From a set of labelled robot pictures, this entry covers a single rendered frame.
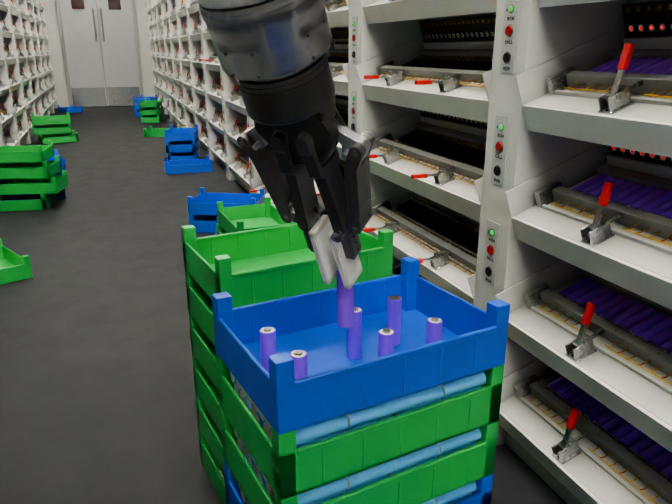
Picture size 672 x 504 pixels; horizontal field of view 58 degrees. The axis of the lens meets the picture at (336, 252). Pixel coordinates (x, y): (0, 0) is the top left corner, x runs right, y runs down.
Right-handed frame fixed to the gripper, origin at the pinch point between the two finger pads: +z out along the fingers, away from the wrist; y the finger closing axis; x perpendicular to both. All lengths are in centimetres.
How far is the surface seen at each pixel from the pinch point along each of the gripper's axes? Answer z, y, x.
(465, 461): 32.2, 10.9, -0.5
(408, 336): 22.7, 0.5, 8.9
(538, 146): 22, 5, 55
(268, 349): 10.8, -8.0, -6.5
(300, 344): 18.8, -10.4, 0.5
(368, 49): 26, -51, 99
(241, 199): 111, -149, 126
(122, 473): 57, -54, -14
